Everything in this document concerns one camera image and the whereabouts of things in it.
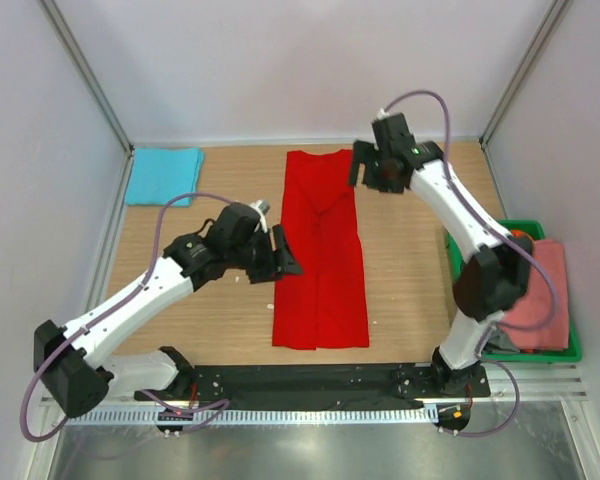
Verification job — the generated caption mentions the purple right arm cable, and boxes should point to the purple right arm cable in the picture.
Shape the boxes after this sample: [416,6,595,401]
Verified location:
[382,89,561,439]

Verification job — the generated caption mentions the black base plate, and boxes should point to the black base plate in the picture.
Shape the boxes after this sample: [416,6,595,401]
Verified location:
[155,363,491,411]

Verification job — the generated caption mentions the pink t-shirt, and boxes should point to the pink t-shirt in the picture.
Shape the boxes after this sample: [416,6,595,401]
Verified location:
[504,239,569,350]

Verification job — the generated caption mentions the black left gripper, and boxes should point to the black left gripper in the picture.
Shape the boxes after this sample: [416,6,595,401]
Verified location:
[228,224,304,284]

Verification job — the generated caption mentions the orange t-shirt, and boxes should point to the orange t-shirt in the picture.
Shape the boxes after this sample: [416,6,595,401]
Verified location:
[510,229,534,243]

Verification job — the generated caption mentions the right aluminium frame post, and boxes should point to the right aluminium frame post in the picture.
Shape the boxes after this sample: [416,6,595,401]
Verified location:
[479,0,572,151]

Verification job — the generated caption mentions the left aluminium frame post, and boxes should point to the left aluminium frame post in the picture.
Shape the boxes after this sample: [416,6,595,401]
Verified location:
[38,0,133,156]

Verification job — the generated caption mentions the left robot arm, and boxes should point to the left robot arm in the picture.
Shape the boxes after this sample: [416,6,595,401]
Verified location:
[33,200,303,419]

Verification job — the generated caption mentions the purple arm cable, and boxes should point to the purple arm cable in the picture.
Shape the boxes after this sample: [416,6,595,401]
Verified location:
[19,192,239,444]
[382,89,561,439]

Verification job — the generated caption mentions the red t-shirt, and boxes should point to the red t-shirt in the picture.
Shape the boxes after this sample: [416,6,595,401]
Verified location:
[272,149,370,350]

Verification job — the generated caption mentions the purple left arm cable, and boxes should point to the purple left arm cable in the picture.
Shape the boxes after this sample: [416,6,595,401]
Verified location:
[19,192,239,444]

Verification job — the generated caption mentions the folded light blue t-shirt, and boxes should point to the folded light blue t-shirt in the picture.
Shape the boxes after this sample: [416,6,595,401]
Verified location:
[125,148,205,206]

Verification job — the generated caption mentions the white slotted cable duct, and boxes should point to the white slotted cable duct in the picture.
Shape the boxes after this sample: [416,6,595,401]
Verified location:
[67,404,438,427]

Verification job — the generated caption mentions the grey t-shirt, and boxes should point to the grey t-shirt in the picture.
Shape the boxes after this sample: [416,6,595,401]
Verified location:
[484,329,520,355]

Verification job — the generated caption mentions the aluminium frame post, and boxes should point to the aluminium frame post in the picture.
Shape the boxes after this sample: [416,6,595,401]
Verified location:
[38,0,133,156]
[479,0,572,151]

